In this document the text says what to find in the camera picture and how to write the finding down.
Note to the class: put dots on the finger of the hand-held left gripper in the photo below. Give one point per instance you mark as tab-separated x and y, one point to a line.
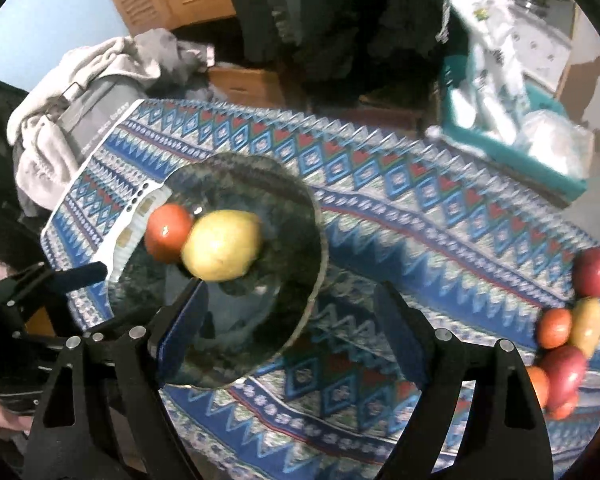
40	336
82	275

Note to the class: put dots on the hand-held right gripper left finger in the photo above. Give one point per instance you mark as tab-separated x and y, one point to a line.
181	332

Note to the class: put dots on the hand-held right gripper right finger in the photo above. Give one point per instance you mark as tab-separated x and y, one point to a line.
399	330

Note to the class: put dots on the orange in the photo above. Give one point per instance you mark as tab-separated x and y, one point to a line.
565	409
537	386
165	232
555	327

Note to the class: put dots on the scalloped glass bowl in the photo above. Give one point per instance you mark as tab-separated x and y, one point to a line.
270	200

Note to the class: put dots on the red apple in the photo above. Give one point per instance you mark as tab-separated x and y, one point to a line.
564	375
594	272

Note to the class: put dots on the blue patterned blanket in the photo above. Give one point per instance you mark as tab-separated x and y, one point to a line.
380	200

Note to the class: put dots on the beige hoodie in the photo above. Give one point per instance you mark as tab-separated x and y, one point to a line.
35	150

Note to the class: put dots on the dark cloth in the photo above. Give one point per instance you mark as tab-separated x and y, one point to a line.
0	160

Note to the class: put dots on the grey bag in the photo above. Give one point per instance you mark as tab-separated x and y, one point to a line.
95	120

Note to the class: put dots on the yellow red mango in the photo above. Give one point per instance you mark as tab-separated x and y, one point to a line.
587	327

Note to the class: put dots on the teal plastic bin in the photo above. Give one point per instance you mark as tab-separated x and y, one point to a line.
530	165

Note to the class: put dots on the grey cloth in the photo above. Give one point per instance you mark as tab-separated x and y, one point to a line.
170	55

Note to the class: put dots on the clear plastic bag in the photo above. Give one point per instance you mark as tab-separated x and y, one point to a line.
555	140

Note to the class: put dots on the small pink white packet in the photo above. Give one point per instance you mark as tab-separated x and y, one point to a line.
208	54

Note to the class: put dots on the white printed plastic bag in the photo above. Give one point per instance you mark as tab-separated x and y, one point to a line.
490	50

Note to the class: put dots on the dark hanging clothes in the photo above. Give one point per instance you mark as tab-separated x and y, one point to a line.
340	25

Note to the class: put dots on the white patterned box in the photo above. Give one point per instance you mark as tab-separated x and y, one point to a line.
545	40

